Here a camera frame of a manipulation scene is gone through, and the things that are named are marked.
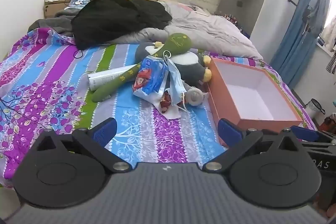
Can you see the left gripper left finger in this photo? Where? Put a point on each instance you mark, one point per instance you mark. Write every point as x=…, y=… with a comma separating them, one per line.
x=92, y=143

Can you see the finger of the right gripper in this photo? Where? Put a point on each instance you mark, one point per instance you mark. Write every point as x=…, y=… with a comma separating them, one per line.
x=312, y=135

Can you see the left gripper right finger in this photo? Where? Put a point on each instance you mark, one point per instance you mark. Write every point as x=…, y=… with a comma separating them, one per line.
x=239, y=142

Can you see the dark red snack wrapper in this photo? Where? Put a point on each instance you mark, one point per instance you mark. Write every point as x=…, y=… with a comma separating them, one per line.
x=165, y=102

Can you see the blue red plastic bag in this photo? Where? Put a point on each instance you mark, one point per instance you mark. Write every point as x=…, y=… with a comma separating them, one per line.
x=151, y=78

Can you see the blue face mask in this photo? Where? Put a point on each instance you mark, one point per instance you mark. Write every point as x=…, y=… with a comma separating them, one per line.
x=177, y=89

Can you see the white waste bin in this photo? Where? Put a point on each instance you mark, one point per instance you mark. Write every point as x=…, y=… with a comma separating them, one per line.
x=313, y=108

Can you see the orange cardboard box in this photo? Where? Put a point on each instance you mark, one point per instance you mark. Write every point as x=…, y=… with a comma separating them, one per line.
x=248, y=97

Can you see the colourful striped bed sheet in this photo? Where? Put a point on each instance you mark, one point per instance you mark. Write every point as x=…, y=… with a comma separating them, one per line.
x=44, y=84

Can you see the grey penguin plush toy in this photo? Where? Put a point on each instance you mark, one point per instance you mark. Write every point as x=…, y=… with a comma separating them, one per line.
x=194, y=68

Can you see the blue curtain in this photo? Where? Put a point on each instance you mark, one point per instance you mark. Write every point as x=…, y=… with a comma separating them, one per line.
x=296, y=49

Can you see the grey duvet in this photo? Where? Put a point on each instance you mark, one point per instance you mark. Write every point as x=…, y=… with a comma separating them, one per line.
x=207, y=32

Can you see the green plush massage stick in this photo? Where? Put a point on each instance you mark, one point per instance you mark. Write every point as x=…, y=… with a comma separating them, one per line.
x=175, y=44

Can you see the hanging clothes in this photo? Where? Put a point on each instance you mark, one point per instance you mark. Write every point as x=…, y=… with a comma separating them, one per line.
x=314, y=16

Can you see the black clothing pile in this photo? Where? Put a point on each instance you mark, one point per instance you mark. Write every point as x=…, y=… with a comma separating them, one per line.
x=101, y=21

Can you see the dark grey blanket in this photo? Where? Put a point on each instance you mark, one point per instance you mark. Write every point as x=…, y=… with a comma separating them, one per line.
x=60, y=23

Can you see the cardboard box nightstand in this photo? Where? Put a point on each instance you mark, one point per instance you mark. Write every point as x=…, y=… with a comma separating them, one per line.
x=51, y=8

